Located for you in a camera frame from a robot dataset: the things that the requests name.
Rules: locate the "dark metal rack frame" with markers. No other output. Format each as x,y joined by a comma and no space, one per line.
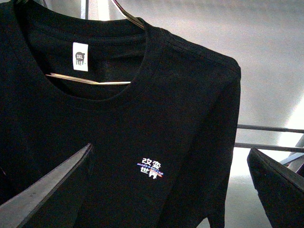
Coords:
276,142

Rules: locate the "black t-shirt small logo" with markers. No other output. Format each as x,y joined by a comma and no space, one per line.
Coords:
163,144

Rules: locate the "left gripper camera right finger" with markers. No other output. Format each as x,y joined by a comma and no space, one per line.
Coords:
280,190

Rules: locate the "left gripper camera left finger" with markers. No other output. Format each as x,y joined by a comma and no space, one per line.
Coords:
55,199

